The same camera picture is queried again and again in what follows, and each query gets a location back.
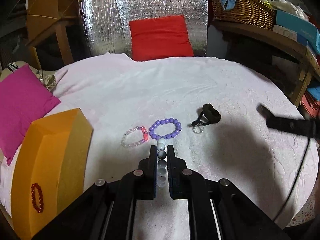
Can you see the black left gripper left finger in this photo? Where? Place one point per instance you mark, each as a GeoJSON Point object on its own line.
{"type": "Point", "coordinates": [147, 181]}

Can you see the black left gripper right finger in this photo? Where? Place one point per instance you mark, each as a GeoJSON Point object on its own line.
{"type": "Point", "coordinates": [175, 176]}

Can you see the black strap keychain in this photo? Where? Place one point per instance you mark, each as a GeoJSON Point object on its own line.
{"type": "Point", "coordinates": [207, 116]}

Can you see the wooden shelf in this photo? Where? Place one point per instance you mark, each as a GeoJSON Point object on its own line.
{"type": "Point", "coordinates": [308, 64]}

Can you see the orange cardboard box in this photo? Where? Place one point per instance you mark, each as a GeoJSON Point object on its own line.
{"type": "Point", "coordinates": [50, 170]}

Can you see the teal cardboard box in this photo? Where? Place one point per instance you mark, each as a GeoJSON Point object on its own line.
{"type": "Point", "coordinates": [300, 26]}

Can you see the wicker basket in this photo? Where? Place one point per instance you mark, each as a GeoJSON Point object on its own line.
{"type": "Point", "coordinates": [249, 12]}

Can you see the patterned grey cloth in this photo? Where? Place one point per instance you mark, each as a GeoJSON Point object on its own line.
{"type": "Point", "coordinates": [46, 78]}

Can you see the red pillow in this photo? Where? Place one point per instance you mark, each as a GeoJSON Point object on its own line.
{"type": "Point", "coordinates": [160, 38]}

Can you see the magenta pillow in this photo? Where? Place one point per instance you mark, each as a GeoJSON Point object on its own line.
{"type": "Point", "coordinates": [24, 99]}

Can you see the silver foil insulation sheet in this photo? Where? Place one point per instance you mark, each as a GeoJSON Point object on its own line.
{"type": "Point", "coordinates": [105, 23]}

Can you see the wooden chair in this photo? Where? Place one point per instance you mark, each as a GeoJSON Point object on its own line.
{"type": "Point", "coordinates": [54, 33]}

